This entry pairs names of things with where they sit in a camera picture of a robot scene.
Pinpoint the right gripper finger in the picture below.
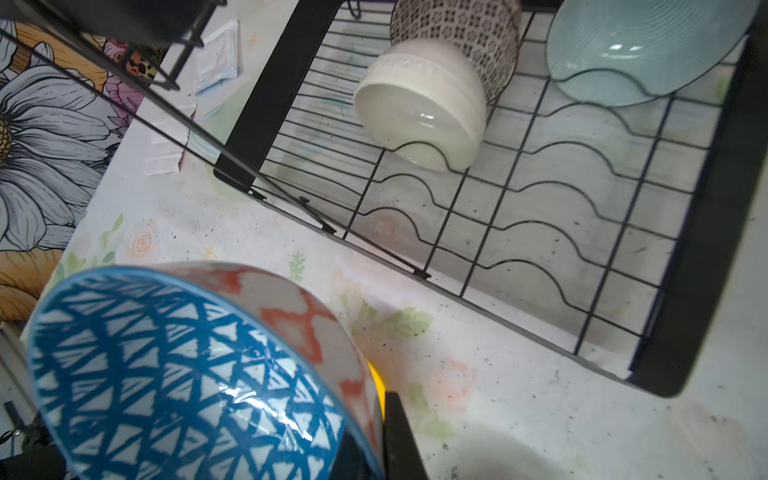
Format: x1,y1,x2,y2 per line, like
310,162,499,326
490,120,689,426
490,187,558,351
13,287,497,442
384,391,428,480

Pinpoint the yellow bowl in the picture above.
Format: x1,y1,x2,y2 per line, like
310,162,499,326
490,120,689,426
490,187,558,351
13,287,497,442
367,361,387,420

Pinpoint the blue patterned bowl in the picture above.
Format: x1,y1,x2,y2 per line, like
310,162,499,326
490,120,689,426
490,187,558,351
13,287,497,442
27,261,386,479

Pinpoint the cream white bowl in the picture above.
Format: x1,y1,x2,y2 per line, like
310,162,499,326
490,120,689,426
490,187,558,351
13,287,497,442
353,39,486,172

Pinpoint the black white patterned bowl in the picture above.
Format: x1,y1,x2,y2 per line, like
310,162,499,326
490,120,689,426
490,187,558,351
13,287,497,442
390,0,523,101

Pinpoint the mint green bowl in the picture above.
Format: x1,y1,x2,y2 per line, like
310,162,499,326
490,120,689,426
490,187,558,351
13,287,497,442
545,0,759,107

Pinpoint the clear ribbed plastic packet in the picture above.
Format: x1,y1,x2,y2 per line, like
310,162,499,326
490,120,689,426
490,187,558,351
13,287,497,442
143,104,190,176

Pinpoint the clear square plastic packet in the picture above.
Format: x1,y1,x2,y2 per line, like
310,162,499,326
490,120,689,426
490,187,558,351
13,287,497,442
194,20,240,94

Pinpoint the black wire dish rack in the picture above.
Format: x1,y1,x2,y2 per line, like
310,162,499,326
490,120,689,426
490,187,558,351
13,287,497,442
211,1,767,397

